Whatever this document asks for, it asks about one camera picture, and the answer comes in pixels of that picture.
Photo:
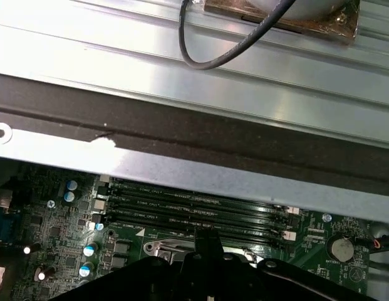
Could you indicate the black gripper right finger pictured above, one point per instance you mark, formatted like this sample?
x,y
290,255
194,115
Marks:
x,y
275,282

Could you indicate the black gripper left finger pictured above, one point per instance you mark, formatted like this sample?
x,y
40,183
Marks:
x,y
150,282

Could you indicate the metal socket cover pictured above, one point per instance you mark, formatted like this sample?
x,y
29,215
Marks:
x,y
165,253

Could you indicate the CPU socket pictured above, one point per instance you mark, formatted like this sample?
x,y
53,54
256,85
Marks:
x,y
150,247

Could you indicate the black RAM slot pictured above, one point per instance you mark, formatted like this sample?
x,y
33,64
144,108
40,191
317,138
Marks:
x,y
213,210
213,200
181,218
169,226

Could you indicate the green motherboard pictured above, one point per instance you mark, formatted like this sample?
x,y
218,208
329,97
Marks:
x,y
307,225

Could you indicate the blue-top capacitor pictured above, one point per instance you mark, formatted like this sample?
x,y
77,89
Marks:
x,y
69,197
72,185
86,269
99,226
90,250

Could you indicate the silver coin cell battery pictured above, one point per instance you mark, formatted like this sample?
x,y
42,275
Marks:
x,y
342,250

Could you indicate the dark silver-top capacitor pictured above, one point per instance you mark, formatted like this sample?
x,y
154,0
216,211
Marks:
x,y
27,250
41,276

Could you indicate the open grey PC case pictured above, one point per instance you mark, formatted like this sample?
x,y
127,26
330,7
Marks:
x,y
213,141

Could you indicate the blue rear port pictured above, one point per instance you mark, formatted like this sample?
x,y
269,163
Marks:
x,y
3,229

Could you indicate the silver rear port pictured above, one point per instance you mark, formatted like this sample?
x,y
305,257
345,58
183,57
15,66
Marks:
x,y
0,200

